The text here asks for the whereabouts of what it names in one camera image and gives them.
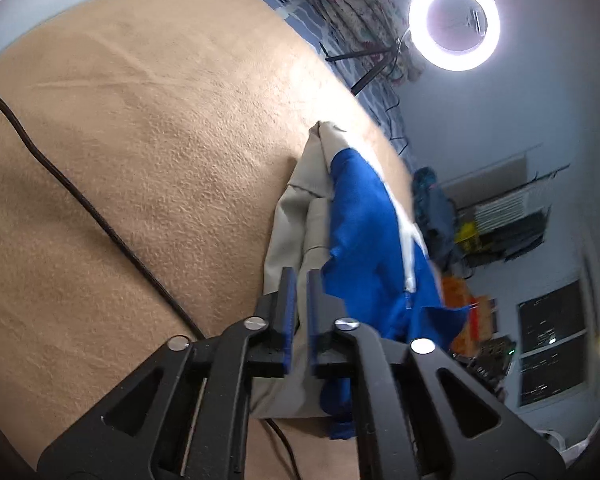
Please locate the tan fleece blanket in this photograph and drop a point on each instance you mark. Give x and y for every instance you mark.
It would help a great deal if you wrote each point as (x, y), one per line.
(130, 160)

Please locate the orange cloth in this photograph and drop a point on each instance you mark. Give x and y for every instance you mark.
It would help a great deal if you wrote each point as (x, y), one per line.
(455, 305)

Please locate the dark blue clothes pile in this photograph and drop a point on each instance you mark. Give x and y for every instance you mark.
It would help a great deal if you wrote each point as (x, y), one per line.
(437, 215)

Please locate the blue striped bed sheet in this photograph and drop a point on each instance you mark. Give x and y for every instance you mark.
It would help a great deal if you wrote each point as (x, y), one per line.
(305, 20)

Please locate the phone holder clip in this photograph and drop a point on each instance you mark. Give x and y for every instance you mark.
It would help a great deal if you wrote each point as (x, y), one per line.
(476, 20)

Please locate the white slatted unit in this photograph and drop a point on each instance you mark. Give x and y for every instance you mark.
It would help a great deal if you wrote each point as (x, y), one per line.
(510, 205)

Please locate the floral quilt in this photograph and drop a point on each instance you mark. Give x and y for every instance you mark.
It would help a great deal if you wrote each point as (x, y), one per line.
(350, 0)

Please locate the black electronic device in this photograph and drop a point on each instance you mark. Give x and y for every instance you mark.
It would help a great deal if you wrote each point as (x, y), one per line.
(492, 360)

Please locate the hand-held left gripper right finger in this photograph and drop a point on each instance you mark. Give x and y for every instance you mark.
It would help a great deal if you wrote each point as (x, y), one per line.
(312, 310)

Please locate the black tripod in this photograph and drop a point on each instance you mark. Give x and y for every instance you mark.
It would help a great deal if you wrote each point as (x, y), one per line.
(375, 74)

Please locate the yellow bag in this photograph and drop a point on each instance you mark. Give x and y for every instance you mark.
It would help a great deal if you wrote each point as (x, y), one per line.
(467, 235)

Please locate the beige panel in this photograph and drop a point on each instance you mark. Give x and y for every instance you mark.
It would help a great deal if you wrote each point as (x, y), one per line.
(485, 182)

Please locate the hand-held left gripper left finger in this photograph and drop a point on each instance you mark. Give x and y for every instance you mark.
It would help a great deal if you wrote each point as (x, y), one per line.
(290, 305)

